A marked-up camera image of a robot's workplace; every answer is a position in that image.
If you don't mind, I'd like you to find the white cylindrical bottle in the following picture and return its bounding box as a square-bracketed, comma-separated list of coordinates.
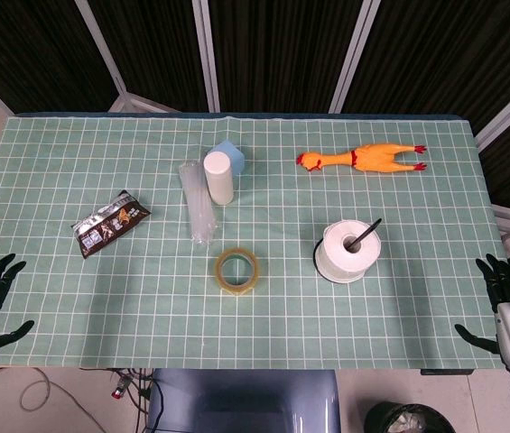
[203, 151, 235, 206]

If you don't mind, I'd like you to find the white toilet paper roll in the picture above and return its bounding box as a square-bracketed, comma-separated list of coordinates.
[315, 219, 382, 284]

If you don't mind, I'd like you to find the red white cable connector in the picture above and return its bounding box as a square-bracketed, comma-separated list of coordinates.
[110, 376, 130, 399]

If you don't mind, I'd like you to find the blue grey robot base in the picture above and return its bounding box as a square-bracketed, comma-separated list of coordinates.
[145, 368, 341, 433]

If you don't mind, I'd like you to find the brown snack bag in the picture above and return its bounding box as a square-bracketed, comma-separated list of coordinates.
[71, 189, 153, 260]

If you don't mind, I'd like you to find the yellow rubber chicken toy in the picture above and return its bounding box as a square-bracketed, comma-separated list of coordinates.
[296, 143, 429, 174]

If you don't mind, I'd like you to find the black floor cable bundle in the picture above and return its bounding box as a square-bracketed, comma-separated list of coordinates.
[108, 367, 165, 433]

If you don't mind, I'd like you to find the light blue sponge block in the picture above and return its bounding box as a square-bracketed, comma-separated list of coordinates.
[211, 140, 246, 177]

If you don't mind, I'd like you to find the clear yellowish packing tape roll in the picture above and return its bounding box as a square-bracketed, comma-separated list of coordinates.
[215, 246, 261, 297]

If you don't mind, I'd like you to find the black trash bin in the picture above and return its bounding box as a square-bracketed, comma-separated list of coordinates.
[363, 402, 457, 433]

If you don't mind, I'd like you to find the green grid tablecloth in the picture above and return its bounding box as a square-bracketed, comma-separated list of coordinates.
[0, 115, 510, 371]

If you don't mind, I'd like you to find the grey floor cable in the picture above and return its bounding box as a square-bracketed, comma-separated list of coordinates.
[19, 367, 107, 433]

